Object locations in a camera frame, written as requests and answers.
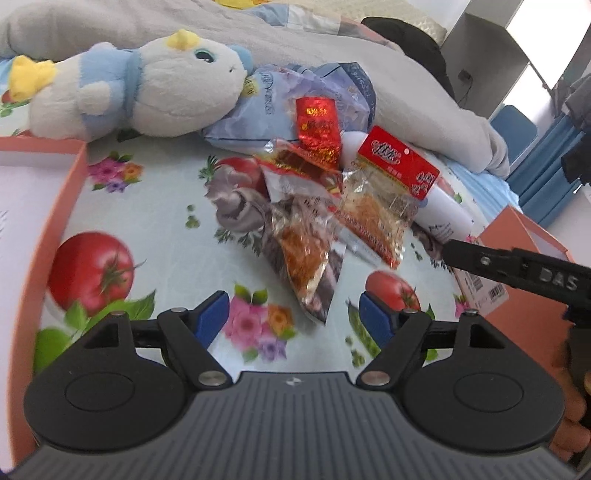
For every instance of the clear packet with orange snack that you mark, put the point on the clear packet with orange snack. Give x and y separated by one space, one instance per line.
302 249

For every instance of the white blue plush toy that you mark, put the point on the white blue plush toy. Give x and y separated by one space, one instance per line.
152 87

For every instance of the blue curtain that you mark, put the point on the blue curtain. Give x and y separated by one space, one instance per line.
545 175

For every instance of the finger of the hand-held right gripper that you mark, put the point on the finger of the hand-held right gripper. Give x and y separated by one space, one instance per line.
498 266

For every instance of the white tube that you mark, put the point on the white tube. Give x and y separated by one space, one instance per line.
445 210

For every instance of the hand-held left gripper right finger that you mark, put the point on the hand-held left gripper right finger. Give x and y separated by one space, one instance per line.
376 318

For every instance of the blue plastic bag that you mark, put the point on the blue plastic bag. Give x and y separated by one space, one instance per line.
272 106

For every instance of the tomato flower printed cloth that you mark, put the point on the tomato flower printed cloth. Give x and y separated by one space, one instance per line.
161 194

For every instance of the orange white cardboard box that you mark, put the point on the orange white cardboard box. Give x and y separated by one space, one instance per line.
27 230

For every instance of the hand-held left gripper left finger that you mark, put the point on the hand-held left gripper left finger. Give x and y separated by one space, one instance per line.
211 316

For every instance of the blue chair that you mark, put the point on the blue chair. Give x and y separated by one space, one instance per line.
515 129

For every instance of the black hanging garment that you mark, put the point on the black hanging garment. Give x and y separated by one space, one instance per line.
579 134

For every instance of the red foil snack packet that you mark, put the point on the red foil snack packet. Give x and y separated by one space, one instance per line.
317 127

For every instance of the clear packet with red top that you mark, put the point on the clear packet with red top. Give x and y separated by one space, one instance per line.
392 184

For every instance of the grey duvet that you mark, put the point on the grey duvet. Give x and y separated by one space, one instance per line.
323 46

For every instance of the person's right hand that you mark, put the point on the person's right hand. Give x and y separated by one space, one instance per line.
578 417

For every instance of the black wall socket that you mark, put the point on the black wall socket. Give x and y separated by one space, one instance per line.
465 75

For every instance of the yellow pillow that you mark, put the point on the yellow pillow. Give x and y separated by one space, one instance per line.
244 2

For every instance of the orange box with barcode label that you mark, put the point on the orange box with barcode label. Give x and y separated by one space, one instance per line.
526 314

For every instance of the black clothing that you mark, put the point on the black clothing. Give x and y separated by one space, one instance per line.
415 50

